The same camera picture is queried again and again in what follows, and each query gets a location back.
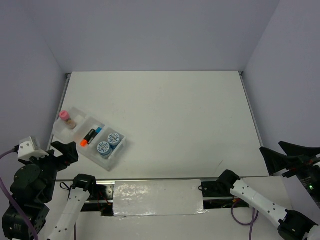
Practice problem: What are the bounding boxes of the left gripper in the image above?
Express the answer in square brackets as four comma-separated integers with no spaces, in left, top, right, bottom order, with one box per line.
[19,139,79,201]

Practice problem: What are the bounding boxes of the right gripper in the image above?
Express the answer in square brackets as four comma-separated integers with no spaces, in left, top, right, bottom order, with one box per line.
[258,138,320,205]

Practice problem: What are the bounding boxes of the orange cap highlighter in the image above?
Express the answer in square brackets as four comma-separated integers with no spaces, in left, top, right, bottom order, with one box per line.
[80,129,96,147]

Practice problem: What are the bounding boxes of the blue jar sideways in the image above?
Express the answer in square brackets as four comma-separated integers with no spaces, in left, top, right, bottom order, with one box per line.
[96,141,113,159]

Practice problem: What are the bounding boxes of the blue cap highlighter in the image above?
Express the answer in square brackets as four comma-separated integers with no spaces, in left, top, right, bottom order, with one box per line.
[88,127,102,145]

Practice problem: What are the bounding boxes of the pink lid pencil tube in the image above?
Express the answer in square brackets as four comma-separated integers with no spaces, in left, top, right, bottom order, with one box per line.
[58,110,77,130]

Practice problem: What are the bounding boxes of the blue jar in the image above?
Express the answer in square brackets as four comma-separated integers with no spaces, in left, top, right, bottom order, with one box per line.
[107,132,122,150]

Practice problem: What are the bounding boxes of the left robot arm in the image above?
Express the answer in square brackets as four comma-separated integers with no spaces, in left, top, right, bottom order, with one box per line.
[0,140,113,240]

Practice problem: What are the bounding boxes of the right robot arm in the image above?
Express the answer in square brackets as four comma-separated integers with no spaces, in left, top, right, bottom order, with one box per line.
[217,141,320,240]

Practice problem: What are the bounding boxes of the clear plastic organizer tray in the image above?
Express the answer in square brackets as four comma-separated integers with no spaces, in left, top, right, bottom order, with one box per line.
[52,107,127,172]

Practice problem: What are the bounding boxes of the silver foil tape patch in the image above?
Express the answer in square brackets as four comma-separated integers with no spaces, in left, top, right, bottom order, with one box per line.
[113,179,206,217]

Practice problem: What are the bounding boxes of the metal table rail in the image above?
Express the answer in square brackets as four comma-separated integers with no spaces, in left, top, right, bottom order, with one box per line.
[59,175,261,183]

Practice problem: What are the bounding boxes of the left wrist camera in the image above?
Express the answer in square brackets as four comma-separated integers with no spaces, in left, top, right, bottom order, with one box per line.
[18,136,49,161]

